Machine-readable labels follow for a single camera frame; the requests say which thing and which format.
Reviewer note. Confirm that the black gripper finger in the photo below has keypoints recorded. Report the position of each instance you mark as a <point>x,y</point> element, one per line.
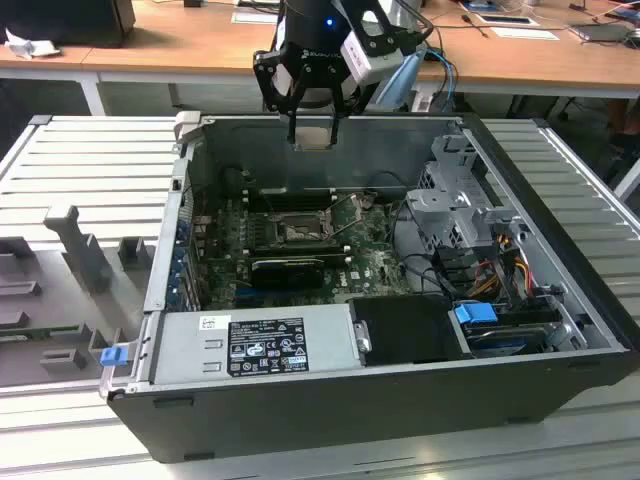
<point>357,100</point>
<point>270,90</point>

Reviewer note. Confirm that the black box on desk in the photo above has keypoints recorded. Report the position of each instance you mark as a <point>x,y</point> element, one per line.
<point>65,20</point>

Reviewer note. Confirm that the silver square CPU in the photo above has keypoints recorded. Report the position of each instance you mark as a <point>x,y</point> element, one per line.
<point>312,137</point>

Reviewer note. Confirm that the white framed tablet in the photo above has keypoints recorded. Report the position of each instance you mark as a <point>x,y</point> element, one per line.
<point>505,19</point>

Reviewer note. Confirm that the blue plastic case latch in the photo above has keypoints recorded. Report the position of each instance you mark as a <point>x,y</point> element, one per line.
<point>112,357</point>

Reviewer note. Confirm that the black RAM slot bank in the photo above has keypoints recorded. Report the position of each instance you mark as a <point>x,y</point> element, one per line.
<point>295,199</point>
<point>295,250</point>

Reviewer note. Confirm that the graphics card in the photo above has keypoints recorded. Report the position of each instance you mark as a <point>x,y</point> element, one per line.
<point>285,274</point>

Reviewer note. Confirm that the grey power supply unit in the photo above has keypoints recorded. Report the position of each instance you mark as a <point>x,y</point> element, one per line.
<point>185,350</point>

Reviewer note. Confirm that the dark notebook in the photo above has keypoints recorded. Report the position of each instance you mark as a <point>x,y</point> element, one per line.
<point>600,32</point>

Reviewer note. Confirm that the silver metal drive cage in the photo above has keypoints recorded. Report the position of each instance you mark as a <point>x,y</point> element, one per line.
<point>450,200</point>

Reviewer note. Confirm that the green motherboard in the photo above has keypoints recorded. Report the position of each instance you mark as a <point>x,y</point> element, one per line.
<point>370,250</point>

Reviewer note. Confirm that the grey case corner bracket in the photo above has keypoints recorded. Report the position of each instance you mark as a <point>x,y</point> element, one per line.
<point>187,125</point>

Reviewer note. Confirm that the wooden desk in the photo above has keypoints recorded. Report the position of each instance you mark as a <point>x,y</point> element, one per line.
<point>200,45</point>

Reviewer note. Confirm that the CPU socket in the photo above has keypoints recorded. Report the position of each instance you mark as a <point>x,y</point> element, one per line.
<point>300,232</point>

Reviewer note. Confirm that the hard disk in blue carrier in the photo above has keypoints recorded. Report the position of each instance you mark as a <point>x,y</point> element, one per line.
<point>475,315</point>

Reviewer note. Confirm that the black open PC case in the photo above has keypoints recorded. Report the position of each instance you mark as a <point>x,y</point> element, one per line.
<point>350,425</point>

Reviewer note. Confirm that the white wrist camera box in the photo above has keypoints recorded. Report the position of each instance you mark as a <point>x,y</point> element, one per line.
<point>370,62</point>

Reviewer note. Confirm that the grey parts rack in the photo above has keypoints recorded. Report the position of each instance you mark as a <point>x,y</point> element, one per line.
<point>75,280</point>

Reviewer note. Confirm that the crumpled white paper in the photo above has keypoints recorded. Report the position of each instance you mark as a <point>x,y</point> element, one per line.
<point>30,47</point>

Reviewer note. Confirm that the white paper sheet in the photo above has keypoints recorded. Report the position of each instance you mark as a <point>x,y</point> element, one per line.
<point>527,34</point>

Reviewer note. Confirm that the pale blue teach pendant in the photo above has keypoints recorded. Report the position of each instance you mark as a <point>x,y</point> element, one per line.
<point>400,85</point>

